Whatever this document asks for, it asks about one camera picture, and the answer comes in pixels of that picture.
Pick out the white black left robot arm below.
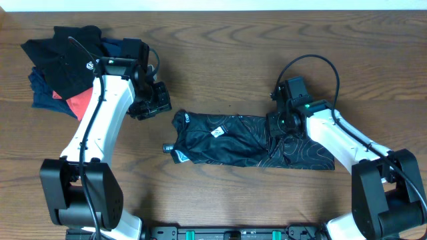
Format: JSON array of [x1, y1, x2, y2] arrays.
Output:
[[39, 57, 171, 239]]

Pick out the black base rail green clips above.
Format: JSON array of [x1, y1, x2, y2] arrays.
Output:
[[140, 224, 330, 240]]

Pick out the black folded polo shirt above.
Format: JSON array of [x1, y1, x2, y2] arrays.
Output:
[[21, 25, 107, 99]]

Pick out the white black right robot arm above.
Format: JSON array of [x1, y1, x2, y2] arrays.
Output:
[[267, 99, 426, 239]]

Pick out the navy folded shirt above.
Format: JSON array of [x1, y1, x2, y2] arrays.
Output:
[[28, 38, 121, 113]]

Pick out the black printed cycling jersey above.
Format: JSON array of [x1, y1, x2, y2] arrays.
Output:
[[163, 110, 335, 170]]

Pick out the red folded shirt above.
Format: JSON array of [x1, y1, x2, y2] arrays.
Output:
[[52, 88, 93, 121]]

